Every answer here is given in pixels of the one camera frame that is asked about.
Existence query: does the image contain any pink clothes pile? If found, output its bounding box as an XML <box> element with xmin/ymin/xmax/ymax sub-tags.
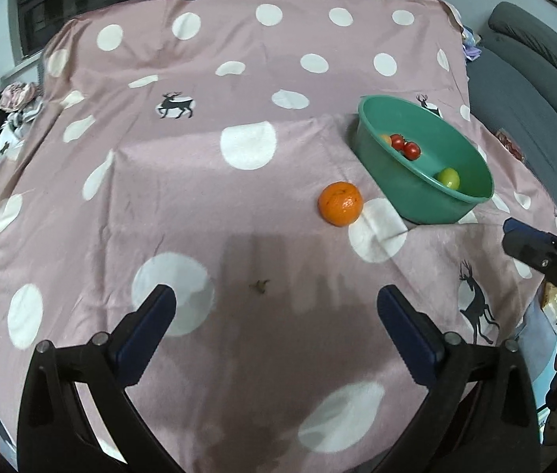
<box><xmin>0</xmin><ymin>81</ymin><xmax>43</xmax><ymax>112</ymax></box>

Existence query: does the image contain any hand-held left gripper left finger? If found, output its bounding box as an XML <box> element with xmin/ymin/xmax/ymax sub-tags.
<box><xmin>18</xmin><ymin>284</ymin><xmax>177</xmax><ymax>473</ymax></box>

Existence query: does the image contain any grey sofa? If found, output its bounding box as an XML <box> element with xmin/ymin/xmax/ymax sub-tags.
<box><xmin>468</xmin><ymin>1</ymin><xmax>557</xmax><ymax>227</ymax></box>

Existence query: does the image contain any purple cloth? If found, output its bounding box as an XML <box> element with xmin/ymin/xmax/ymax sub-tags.
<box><xmin>461</xmin><ymin>27</ymin><xmax>481</xmax><ymax>60</ymax></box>

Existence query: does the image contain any orange mandarin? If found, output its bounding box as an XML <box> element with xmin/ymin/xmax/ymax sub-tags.
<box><xmin>318</xmin><ymin>181</ymin><xmax>363</xmax><ymax>227</ymax></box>

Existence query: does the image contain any green plastic basin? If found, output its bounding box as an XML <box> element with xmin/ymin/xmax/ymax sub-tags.
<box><xmin>356</xmin><ymin>95</ymin><xmax>495</xmax><ymax>225</ymax></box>

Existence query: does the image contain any pink polka-dot blanket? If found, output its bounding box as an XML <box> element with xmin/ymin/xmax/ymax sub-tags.
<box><xmin>0</xmin><ymin>0</ymin><xmax>557</xmax><ymax>473</ymax></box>

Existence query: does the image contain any red printed packet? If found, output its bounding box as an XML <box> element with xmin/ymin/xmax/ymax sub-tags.
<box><xmin>494</xmin><ymin>128</ymin><xmax>526</xmax><ymax>161</ymax></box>

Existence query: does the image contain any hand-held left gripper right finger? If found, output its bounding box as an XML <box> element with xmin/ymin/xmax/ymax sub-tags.
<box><xmin>377</xmin><ymin>285</ymin><xmax>542</xmax><ymax>473</ymax></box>

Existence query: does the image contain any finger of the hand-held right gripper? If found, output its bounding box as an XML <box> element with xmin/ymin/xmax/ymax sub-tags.
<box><xmin>503</xmin><ymin>217</ymin><xmax>557</xmax><ymax>259</ymax></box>
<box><xmin>501</xmin><ymin>229</ymin><xmax>557</xmax><ymax>287</ymax></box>

